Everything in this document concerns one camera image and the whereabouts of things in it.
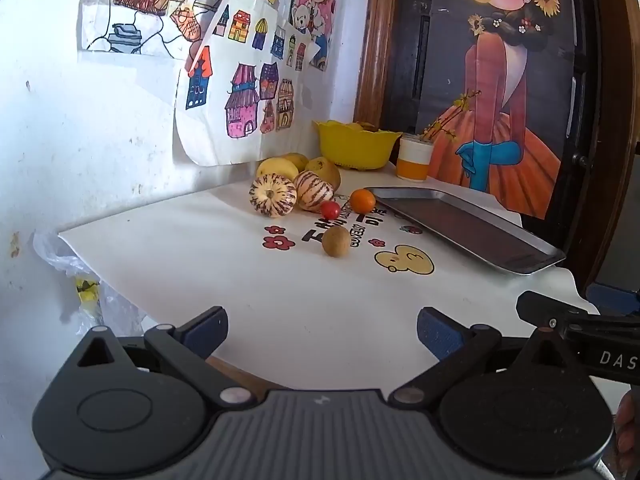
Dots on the white printed table cloth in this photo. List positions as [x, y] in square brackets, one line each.
[200, 260]

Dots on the striped pepino melon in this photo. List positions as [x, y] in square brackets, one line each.
[272, 196]
[314, 191]

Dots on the white and orange jar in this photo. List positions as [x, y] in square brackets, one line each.
[414, 160]

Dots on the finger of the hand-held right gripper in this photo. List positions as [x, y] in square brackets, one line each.
[545, 305]

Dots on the orange dress girl poster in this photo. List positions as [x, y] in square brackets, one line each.
[500, 110]

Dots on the smooth yellow fruit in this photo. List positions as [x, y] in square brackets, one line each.
[277, 166]

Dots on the small round brown fruit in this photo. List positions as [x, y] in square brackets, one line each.
[336, 241]

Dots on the small orange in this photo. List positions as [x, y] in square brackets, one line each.
[362, 201]

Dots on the speckled yellow-brown fruit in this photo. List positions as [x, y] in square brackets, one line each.
[325, 171]
[298, 160]

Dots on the person's right hand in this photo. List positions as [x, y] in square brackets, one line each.
[629, 425]

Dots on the yellow flower twig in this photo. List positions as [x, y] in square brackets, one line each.
[452, 115]

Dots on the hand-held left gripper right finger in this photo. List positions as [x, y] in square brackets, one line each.
[437, 332]

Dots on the wooden door frame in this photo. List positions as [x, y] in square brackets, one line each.
[375, 35]

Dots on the clear plastic bag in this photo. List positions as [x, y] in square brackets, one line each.
[60, 260]

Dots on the metal tray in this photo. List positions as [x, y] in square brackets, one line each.
[460, 225]

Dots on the yellow item in bag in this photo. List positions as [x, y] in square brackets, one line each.
[87, 292]

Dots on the house drawing paper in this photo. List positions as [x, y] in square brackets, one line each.
[240, 60]

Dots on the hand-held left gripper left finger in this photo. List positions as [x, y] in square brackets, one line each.
[207, 332]

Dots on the red cherry tomato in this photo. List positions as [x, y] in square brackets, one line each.
[330, 210]

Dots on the line drawing wall poster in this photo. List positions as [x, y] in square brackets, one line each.
[125, 30]

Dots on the yellow plastic bowl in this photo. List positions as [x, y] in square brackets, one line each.
[357, 149]

